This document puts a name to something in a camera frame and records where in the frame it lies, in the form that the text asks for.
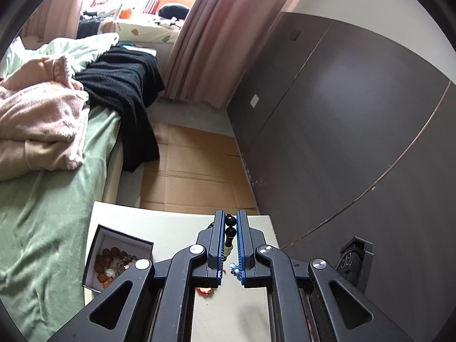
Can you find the black bag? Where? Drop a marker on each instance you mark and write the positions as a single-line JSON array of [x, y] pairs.
[[174, 10]]

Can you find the pile of mixed jewelry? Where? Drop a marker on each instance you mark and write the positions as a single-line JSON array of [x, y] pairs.
[[110, 265]]

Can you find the white wall outlet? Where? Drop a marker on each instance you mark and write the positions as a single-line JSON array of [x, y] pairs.
[[255, 101]]

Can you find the pink curtain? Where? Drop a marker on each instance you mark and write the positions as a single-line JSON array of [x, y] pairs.
[[221, 42], [53, 7]]

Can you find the flat cardboard sheet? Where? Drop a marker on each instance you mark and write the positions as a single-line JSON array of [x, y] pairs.
[[192, 171]]

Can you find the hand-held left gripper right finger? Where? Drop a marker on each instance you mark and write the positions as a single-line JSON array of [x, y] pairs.
[[285, 292]]

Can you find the pink fleece blanket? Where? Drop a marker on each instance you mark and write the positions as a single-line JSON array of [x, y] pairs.
[[39, 114]]

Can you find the black box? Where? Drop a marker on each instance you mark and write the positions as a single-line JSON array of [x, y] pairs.
[[123, 240]]

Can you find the small orange container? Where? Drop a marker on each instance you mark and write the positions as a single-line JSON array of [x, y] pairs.
[[125, 13]]

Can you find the black blanket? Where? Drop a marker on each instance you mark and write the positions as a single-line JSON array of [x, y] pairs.
[[121, 89]]

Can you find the printed window seat cushion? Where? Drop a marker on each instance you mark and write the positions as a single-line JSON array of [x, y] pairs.
[[146, 30]]

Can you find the light green quilt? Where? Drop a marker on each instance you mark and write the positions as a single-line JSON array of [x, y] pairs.
[[74, 51]]

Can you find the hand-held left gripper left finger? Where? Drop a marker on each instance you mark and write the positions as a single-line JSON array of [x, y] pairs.
[[167, 292]]

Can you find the light blue bead charm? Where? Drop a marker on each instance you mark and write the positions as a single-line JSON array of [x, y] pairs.
[[233, 268]]

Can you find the bed with green sheet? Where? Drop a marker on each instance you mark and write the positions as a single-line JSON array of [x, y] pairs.
[[46, 228]]

